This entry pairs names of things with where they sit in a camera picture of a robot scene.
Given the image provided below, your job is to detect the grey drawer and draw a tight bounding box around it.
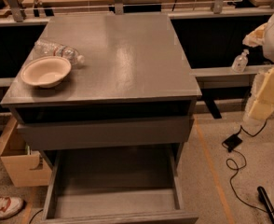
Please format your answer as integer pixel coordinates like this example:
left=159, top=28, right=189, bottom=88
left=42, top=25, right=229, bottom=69
left=42, top=146, right=198, bottom=224
left=18, top=116, right=193, bottom=150

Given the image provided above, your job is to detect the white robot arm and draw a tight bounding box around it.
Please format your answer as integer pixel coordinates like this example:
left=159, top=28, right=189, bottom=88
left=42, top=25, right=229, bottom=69
left=242, top=14, right=274, bottom=121

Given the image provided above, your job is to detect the grey drawer cabinet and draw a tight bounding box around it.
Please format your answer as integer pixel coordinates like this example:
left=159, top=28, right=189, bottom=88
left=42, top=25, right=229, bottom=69
left=0, top=12, right=203, bottom=179

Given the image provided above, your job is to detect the clear sanitizer pump bottle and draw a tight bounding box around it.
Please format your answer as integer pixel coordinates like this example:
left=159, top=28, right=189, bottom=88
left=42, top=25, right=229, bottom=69
left=231, top=49, right=249, bottom=73

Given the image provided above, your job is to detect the black power adapter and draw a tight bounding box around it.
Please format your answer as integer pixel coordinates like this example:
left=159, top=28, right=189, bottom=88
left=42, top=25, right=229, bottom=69
left=223, top=134, right=242, bottom=152

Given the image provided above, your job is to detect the black cylindrical rod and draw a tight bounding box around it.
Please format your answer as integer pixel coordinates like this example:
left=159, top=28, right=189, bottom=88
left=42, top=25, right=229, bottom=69
left=257, top=186, right=274, bottom=224

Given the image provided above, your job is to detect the white paper bowl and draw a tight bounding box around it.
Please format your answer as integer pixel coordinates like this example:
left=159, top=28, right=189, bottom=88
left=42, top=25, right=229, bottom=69
left=21, top=56, right=72, bottom=88

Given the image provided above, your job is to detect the clear plastic water bottle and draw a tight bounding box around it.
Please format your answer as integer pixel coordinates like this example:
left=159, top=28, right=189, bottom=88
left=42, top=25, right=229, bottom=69
left=34, top=39, right=85, bottom=65

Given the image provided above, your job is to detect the cardboard box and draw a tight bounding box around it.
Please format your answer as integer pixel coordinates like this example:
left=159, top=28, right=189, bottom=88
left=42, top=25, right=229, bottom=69
left=0, top=117, right=52, bottom=187

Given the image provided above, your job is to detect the white red sneaker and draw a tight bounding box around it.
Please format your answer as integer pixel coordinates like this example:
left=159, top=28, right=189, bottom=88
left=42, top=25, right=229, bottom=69
left=0, top=196, right=24, bottom=219

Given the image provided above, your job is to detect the black floor cable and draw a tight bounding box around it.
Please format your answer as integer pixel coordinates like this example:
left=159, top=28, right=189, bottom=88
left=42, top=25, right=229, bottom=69
left=221, top=119, right=274, bottom=217

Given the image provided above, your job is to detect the grey metal rail shelf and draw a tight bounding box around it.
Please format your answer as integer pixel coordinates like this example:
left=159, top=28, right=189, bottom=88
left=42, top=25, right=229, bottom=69
left=191, top=64, right=273, bottom=89

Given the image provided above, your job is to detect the black cable near drawer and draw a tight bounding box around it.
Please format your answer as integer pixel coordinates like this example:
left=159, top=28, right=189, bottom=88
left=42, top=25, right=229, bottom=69
left=28, top=208, right=44, bottom=224

